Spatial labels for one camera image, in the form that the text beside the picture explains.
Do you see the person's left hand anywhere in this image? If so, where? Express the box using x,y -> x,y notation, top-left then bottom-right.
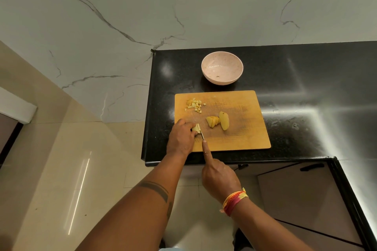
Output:
166,118 -> 198,159

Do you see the person's right hand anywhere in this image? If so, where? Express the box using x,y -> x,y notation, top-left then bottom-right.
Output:
201,139 -> 243,205

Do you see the pile of diced potato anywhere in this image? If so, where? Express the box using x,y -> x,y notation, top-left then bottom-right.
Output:
184,98 -> 207,114

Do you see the yellow potato half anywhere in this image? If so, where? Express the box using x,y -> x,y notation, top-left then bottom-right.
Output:
218,111 -> 230,131

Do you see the pink speckled bowl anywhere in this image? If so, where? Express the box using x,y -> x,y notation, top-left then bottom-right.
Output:
201,51 -> 244,86

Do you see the person's left forearm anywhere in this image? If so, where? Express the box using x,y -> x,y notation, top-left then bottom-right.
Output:
75,153 -> 190,251

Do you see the person's right forearm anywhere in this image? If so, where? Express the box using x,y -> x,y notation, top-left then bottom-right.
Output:
231,197 -> 315,251

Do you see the wooden cutting board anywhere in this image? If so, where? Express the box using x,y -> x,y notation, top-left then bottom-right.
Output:
174,90 -> 272,153

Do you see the red orange thread bracelet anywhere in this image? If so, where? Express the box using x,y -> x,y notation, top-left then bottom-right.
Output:
219,187 -> 249,218

